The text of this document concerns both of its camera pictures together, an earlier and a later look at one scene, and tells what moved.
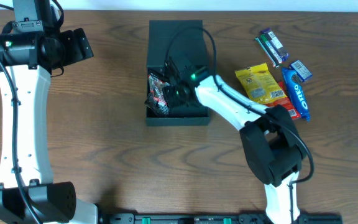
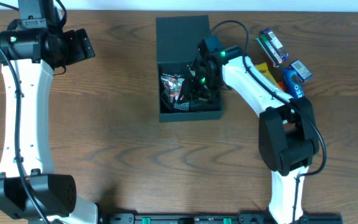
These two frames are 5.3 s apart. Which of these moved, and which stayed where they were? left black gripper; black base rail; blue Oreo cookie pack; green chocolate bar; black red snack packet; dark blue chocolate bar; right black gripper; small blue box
Moved: black red snack packet; right black gripper
Stayed: left black gripper; black base rail; green chocolate bar; blue Oreo cookie pack; dark blue chocolate bar; small blue box
